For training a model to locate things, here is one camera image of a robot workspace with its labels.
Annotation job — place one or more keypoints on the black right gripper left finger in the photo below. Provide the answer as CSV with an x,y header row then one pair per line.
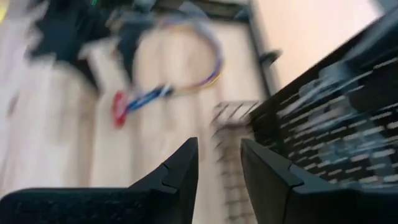
x,y
93,207

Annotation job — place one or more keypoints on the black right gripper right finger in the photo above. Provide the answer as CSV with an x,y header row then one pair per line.
x,y
326,208

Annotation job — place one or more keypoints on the black pegboard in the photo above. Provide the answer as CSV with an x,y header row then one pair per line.
x,y
273,130

